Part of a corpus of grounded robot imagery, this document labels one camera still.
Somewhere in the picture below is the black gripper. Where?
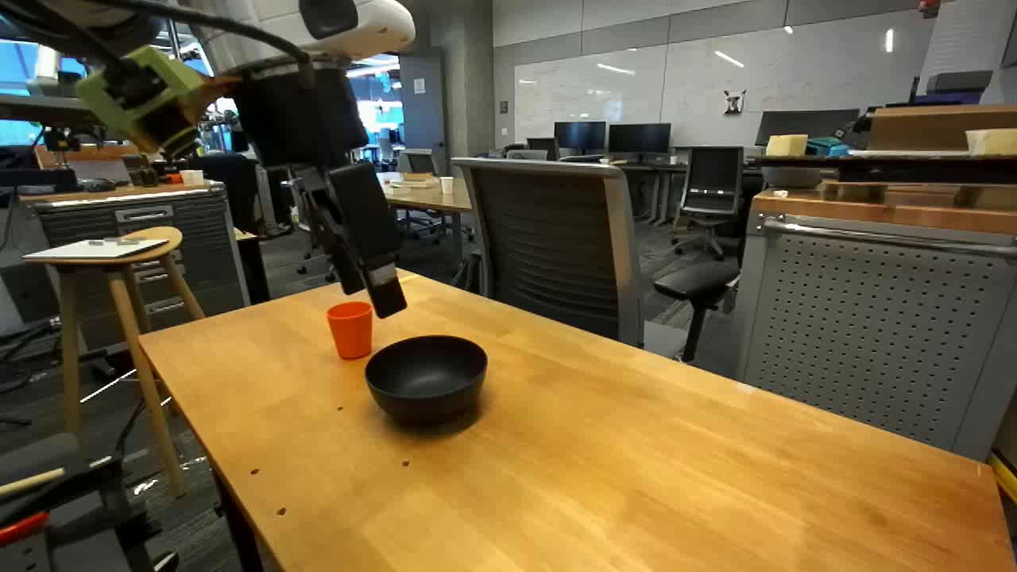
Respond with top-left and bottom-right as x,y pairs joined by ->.
232,60 -> 413,322

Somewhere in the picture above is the orange cup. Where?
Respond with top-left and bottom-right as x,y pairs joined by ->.
323,298 -> 378,363

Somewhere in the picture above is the black bowl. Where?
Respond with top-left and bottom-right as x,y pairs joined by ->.
364,332 -> 492,429

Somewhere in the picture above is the light wooden desk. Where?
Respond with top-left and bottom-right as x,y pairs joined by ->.
378,171 -> 477,216

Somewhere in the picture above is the grey filing cabinet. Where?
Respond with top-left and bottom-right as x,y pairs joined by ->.
18,180 -> 253,332

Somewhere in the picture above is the grey mesh office chair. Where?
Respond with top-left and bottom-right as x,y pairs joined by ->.
453,154 -> 744,364

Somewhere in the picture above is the wooden stool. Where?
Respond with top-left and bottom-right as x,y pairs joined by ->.
41,222 -> 209,501

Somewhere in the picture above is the white board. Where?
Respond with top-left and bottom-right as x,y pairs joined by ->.
22,230 -> 173,265

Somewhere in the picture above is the black office chair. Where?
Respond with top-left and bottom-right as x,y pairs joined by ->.
676,143 -> 749,258

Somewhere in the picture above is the yellow foam block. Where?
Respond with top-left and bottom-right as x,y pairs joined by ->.
764,130 -> 810,161
963,126 -> 1017,160

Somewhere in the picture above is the wide black computer monitor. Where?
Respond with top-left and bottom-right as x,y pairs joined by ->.
752,108 -> 865,149

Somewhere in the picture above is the grey perforated metal panel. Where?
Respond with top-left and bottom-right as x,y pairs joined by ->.
733,188 -> 1017,462

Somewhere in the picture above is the wooden box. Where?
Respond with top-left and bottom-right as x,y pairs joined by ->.
869,101 -> 1017,153

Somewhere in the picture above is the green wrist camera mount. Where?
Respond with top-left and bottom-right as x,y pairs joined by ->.
72,41 -> 209,160

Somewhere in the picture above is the red handled tool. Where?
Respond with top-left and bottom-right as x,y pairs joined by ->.
0,509 -> 52,549

